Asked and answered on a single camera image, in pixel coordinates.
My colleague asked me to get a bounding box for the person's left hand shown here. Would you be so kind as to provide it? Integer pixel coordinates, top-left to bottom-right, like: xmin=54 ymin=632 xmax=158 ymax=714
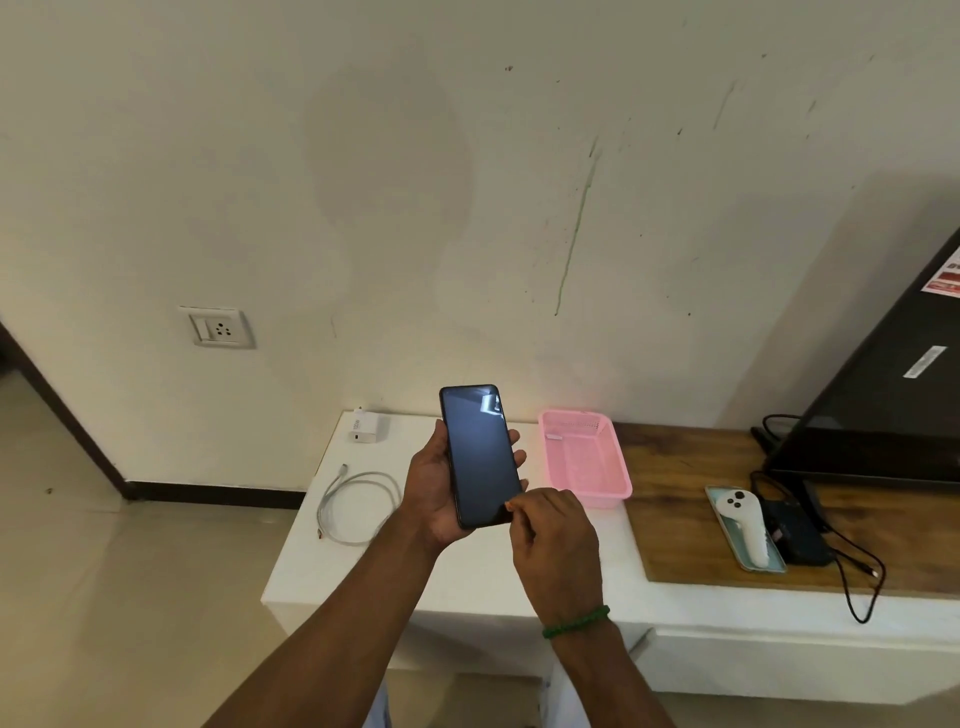
xmin=402 ymin=418 xmax=531 ymax=549

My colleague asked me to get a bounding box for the person's right hand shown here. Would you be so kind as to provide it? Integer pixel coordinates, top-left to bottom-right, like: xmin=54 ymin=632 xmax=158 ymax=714
xmin=507 ymin=488 xmax=606 ymax=627

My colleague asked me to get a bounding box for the black smartphone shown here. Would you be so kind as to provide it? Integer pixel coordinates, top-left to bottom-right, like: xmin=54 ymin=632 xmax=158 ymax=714
xmin=438 ymin=384 xmax=525 ymax=531

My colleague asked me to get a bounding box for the person's right forearm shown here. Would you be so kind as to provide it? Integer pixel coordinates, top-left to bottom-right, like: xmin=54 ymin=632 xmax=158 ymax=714
xmin=545 ymin=616 xmax=678 ymax=728

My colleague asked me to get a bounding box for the person's left forearm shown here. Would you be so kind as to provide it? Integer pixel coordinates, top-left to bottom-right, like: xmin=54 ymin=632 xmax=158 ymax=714
xmin=201 ymin=504 xmax=444 ymax=728

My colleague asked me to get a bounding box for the pink plastic basket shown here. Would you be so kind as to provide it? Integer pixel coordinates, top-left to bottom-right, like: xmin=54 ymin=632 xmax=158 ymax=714
xmin=538 ymin=408 xmax=634 ymax=510

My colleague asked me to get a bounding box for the white charger adapter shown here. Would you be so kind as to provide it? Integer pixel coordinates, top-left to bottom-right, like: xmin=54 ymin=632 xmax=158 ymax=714
xmin=346 ymin=407 xmax=385 ymax=445

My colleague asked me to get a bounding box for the white remote control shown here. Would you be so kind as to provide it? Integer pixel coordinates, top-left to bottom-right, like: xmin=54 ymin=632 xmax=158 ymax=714
xmin=713 ymin=488 xmax=769 ymax=569

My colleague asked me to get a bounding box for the wooden board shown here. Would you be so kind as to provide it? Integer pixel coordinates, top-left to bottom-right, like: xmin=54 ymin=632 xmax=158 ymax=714
xmin=611 ymin=422 xmax=960 ymax=599

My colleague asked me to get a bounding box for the black set-top box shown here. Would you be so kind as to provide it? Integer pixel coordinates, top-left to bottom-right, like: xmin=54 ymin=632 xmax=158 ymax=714
xmin=763 ymin=501 xmax=835 ymax=568

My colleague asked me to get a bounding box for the black television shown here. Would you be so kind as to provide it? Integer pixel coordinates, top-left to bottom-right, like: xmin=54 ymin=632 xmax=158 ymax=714
xmin=760 ymin=225 xmax=960 ymax=485

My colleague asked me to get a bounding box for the white charging cable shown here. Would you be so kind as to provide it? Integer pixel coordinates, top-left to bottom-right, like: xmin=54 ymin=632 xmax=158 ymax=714
xmin=315 ymin=464 xmax=401 ymax=543

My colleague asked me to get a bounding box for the green bead bracelet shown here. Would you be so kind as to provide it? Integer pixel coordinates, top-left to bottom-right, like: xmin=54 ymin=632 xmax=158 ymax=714
xmin=541 ymin=604 xmax=612 ymax=641

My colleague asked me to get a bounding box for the white wall socket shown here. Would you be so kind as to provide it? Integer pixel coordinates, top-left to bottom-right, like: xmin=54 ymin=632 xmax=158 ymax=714
xmin=178 ymin=306 xmax=256 ymax=350

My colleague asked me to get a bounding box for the black cable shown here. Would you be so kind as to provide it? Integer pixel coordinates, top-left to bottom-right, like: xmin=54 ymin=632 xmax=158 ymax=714
xmin=750 ymin=414 xmax=888 ymax=625

